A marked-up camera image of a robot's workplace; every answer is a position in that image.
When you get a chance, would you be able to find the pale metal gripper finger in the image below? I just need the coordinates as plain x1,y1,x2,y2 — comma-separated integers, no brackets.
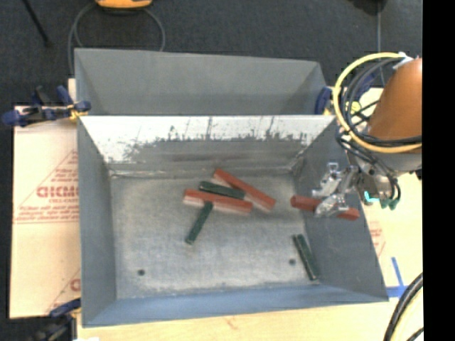
311,161,346,198
314,193,350,218

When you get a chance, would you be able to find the red-brown block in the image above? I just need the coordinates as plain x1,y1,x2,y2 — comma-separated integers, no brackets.
290,195,360,222
212,168,277,213
182,188,254,217

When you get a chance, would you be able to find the dark green flat block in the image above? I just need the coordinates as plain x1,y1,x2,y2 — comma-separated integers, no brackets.
184,201,215,246
291,233,320,282
198,180,247,201

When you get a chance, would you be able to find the grey metal bin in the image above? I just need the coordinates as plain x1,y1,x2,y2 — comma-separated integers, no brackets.
73,48,390,328

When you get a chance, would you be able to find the brown cardboard board red print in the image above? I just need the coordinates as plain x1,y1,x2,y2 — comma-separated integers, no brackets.
8,105,82,320

